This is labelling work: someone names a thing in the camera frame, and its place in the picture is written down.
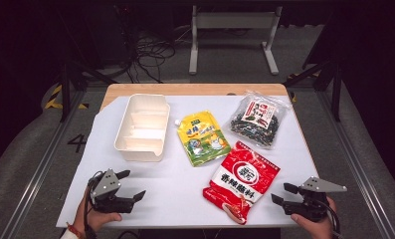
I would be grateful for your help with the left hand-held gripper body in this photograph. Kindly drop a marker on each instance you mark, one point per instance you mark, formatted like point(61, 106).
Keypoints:
point(109, 186)

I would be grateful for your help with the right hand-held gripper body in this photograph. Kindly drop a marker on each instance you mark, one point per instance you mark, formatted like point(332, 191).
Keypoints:
point(312, 199)

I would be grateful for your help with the red white seasoning packet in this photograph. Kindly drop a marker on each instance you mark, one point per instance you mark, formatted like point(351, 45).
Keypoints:
point(243, 181)

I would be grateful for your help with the cream divided storage box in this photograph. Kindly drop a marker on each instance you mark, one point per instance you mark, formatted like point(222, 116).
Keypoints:
point(142, 132)

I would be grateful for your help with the clear bag of dried seaweed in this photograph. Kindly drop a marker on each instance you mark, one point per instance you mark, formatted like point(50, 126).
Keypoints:
point(256, 119)

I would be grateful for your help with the person's right hand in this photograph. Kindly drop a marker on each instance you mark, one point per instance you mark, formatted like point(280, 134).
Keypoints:
point(312, 227)

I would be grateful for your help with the person's left hand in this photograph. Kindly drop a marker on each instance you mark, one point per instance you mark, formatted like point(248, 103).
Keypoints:
point(98, 219)

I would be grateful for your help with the white table mat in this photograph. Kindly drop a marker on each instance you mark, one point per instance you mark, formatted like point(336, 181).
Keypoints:
point(171, 189)

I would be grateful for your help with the yellow green spouted pouch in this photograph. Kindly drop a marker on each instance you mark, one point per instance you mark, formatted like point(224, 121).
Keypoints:
point(203, 139)

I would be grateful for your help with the yellow black hazard tape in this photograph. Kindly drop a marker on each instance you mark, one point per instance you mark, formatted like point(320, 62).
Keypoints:
point(54, 99)

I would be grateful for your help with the black metal stand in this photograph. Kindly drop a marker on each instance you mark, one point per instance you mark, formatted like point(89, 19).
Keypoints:
point(334, 89)
point(65, 89)

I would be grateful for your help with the wooden table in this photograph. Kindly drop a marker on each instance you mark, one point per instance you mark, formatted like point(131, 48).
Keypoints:
point(191, 89)

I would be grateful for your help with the aluminium floor rail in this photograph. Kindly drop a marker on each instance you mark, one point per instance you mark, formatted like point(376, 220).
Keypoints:
point(42, 166)
point(354, 166)

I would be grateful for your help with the white metal stand frame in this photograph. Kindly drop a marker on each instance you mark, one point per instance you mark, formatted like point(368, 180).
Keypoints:
point(235, 20)

